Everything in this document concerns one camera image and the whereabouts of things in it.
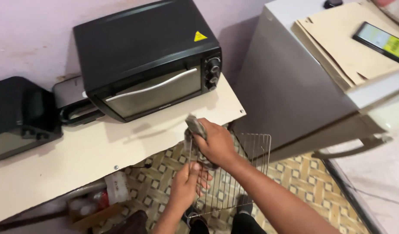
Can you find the person's right hand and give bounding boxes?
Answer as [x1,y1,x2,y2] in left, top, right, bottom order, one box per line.
[192,118,239,169]

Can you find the person's left hand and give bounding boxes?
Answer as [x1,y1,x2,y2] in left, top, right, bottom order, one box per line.
[169,161,213,212]

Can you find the grey cleaning cloth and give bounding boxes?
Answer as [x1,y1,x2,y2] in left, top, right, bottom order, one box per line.
[183,114,220,171]

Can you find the metal wire oven rack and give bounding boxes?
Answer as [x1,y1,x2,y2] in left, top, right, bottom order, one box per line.
[186,133,272,218]

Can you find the person's black trouser legs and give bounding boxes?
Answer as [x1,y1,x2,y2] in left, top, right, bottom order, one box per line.
[186,194,269,234]

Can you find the grey refrigerator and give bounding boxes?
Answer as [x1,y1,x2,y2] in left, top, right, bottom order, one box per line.
[231,0,399,163]

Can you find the dark brown bag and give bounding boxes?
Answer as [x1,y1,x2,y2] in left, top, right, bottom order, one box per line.
[101,210,149,234]

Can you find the black toaster oven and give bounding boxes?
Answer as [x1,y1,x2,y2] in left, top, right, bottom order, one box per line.
[73,0,223,123]

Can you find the brown cardboard box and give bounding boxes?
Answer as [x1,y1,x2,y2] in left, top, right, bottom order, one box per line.
[67,191,126,232]

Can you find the black sandwich maker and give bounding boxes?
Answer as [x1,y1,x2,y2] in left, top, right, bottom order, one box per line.
[52,75,106,127]

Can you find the flattened brown cardboard sheets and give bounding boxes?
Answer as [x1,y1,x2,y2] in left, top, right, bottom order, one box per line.
[290,0,399,92]

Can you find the large black countertop appliance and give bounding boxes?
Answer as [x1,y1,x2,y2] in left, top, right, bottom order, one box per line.
[0,76,64,164]

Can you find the small black object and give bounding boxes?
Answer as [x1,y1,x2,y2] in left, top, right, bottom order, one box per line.
[323,0,344,10]

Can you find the black smartphone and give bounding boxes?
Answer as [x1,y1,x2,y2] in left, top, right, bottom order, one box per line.
[352,21,399,67]

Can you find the silver oven door handle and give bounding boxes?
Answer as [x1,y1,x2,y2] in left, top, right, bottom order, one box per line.
[105,68,198,103]

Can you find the metal table frame bar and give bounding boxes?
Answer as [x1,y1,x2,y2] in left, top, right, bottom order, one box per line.
[0,181,107,232]

